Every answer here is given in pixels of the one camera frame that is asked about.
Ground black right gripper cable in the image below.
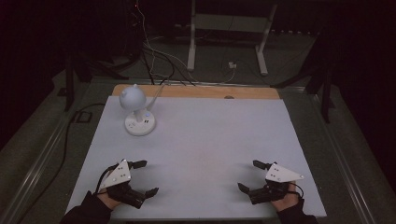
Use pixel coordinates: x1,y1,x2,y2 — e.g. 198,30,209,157
290,182,304,200

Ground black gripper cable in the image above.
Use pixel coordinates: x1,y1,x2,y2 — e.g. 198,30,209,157
94,165,117,194
290,182,304,200

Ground white lamp cable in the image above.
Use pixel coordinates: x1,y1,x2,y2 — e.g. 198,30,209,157
145,82,166,112

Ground white table mat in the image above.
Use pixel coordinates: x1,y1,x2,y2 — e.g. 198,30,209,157
65,94,328,220

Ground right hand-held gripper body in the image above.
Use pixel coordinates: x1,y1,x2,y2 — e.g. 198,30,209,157
248,161,305,206

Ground black stand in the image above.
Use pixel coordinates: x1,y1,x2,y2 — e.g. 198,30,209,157
63,52,131,113
270,27,336,124

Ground metal floor rail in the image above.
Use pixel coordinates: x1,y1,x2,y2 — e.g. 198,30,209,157
0,118,71,224
309,91,379,224

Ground thin white hanging cable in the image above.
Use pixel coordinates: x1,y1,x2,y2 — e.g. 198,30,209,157
134,0,171,80

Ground person's right hand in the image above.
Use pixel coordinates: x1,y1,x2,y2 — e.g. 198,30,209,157
270,182,302,213

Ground white round-head desk lamp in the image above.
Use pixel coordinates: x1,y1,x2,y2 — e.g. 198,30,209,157
119,83,157,137

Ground person's left hand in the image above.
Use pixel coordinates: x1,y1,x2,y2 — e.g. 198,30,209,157
97,186,123,211

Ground black floor cables bundle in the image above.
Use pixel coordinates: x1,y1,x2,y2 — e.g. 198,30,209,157
140,46,196,87

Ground grey metal stand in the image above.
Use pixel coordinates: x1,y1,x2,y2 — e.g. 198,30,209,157
186,0,279,77

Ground long black floor cable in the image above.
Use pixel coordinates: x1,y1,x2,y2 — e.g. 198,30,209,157
14,102,106,224

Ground white plug cable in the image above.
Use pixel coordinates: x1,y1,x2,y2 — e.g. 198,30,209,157
191,67,236,86

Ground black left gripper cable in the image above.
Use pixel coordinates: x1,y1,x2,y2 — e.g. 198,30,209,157
94,165,117,194

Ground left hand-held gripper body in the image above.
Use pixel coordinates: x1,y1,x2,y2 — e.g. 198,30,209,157
98,158,148,210

